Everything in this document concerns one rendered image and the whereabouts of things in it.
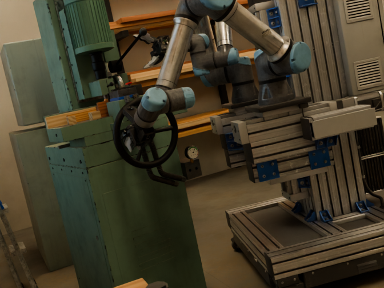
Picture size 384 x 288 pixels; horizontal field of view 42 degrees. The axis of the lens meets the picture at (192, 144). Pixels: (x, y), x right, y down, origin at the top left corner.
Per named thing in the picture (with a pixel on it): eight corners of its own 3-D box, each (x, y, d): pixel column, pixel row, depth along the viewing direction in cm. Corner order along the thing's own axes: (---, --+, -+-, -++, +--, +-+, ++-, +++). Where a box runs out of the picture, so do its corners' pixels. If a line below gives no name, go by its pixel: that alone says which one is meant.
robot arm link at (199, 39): (212, 49, 234) (208, 31, 233) (192, 52, 228) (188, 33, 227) (203, 52, 240) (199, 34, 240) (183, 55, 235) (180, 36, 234)
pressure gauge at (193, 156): (190, 164, 227) (186, 147, 226) (185, 164, 230) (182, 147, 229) (201, 161, 230) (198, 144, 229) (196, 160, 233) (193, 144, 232)
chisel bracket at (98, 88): (103, 98, 224) (98, 79, 223) (92, 100, 236) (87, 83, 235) (118, 95, 228) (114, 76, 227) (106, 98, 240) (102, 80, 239)
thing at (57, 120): (48, 128, 218) (45, 117, 217) (47, 128, 220) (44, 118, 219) (167, 101, 248) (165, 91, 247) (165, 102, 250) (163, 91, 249)
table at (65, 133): (70, 142, 195) (66, 127, 195) (48, 142, 221) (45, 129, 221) (199, 110, 226) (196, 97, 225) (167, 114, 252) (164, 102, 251)
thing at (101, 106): (100, 118, 219) (96, 102, 218) (99, 118, 220) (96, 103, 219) (150, 106, 231) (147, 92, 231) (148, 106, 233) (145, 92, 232)
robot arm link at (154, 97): (173, 102, 164) (150, 107, 160) (163, 120, 173) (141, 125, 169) (164, 83, 167) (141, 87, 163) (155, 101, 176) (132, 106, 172)
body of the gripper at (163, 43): (156, 35, 219) (180, 32, 225) (149, 43, 226) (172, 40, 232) (162, 52, 218) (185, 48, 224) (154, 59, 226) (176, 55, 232)
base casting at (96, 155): (85, 169, 208) (80, 147, 207) (47, 164, 258) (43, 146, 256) (177, 143, 231) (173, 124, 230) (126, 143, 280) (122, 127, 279)
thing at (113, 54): (106, 62, 248) (99, 31, 246) (99, 64, 256) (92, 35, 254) (121, 59, 252) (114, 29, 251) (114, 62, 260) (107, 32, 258)
